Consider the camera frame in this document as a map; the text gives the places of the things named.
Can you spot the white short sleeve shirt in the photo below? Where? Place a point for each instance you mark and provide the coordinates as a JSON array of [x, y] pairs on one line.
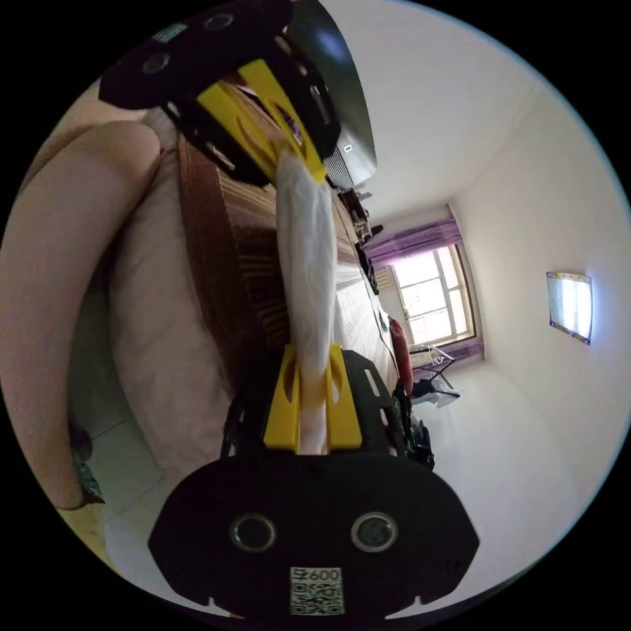
[[305, 246]]

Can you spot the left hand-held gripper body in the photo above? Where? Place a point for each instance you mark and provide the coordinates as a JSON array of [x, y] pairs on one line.
[[197, 49]]

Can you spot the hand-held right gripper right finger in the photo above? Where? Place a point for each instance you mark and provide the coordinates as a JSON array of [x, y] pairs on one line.
[[343, 409]]

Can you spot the square ceiling lamp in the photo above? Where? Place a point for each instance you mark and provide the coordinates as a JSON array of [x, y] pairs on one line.
[[569, 305]]

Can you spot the red cushion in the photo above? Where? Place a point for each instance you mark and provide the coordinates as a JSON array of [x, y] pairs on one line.
[[400, 347]]

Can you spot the clothes rack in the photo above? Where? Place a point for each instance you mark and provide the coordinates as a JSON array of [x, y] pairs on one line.
[[436, 379]]

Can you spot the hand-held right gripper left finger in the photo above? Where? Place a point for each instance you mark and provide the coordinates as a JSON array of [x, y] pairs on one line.
[[283, 409]]

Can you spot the window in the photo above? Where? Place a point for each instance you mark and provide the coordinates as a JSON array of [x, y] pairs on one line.
[[434, 296]]

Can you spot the purple curtain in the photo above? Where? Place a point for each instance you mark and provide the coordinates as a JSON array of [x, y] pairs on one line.
[[419, 236]]

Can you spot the black television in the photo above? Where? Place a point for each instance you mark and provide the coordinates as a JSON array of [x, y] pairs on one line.
[[345, 74]]

